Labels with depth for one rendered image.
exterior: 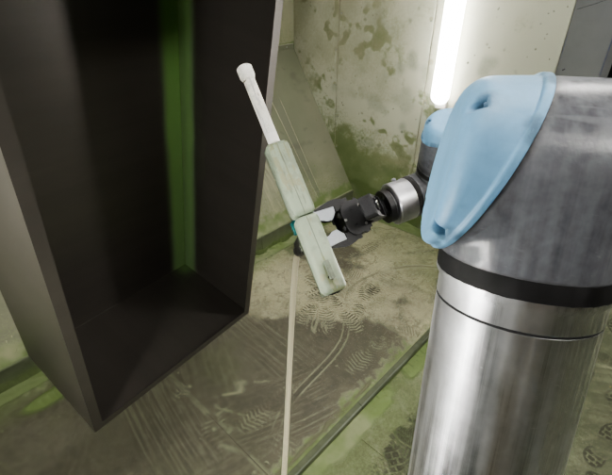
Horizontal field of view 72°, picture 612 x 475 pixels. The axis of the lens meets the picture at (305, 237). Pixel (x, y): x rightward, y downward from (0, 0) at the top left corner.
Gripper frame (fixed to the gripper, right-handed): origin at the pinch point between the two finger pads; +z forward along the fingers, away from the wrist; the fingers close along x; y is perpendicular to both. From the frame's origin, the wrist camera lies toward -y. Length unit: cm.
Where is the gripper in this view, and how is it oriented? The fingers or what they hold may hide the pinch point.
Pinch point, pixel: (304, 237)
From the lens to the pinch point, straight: 83.1
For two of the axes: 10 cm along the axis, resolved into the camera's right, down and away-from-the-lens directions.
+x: -3.8, -9.2, 1.1
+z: -9.1, 3.5, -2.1
